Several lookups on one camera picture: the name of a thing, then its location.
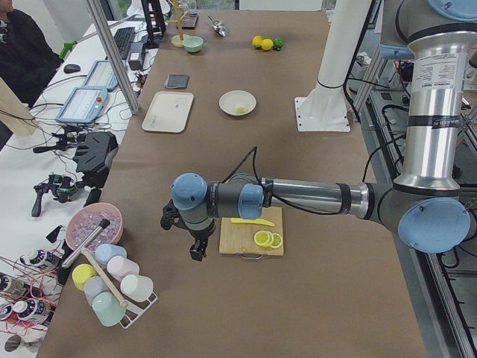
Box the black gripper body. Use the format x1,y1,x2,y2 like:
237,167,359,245
160,200,215,246

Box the cream round plate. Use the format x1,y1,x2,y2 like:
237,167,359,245
218,90,256,116

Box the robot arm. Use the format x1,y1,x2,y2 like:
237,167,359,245
160,1,476,261

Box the cream rabbit tray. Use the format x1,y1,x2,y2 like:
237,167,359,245
142,91,194,134

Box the wooden cutting board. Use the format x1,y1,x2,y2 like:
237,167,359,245
219,207,285,257

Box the lemon slices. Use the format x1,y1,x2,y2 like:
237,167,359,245
253,230,283,249

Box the metal tongs black tip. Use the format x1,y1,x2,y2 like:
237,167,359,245
61,219,110,269

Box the yellow plastic knife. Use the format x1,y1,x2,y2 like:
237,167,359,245
230,218,275,227

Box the pastel cups rack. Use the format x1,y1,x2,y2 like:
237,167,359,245
80,248,159,330

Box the pink ice bucket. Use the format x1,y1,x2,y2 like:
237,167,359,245
66,203,123,251

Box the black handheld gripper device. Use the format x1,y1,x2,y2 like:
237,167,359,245
31,174,78,217

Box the grey folded cloth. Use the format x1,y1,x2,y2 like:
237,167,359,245
164,74,189,90

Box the blue teach pendant upper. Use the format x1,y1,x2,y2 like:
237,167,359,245
56,87,108,125

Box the bottles rack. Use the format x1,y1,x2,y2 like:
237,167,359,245
1,257,61,336

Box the mint green bowl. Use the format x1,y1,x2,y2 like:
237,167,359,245
182,36,204,54

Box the wooden cup stand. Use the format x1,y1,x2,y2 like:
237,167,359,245
168,0,190,48

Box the black computer mouse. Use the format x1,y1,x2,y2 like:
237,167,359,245
63,63,81,74

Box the black keyboard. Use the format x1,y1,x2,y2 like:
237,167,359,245
113,27,136,60

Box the wooden block at edge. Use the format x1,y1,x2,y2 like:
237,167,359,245
1,79,37,136

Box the yellow lemon outer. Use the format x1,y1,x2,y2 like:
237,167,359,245
252,35,263,48

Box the metal ice scoop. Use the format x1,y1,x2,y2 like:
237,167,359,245
207,13,227,37

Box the yellow lemon near plate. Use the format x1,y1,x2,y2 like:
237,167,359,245
260,38,274,51

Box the green lime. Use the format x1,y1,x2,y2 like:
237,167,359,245
274,38,284,51

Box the person in black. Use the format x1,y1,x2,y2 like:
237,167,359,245
1,1,63,106

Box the aluminium frame post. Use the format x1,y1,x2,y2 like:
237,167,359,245
86,0,140,115

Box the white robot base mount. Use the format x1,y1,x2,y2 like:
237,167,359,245
295,0,373,132

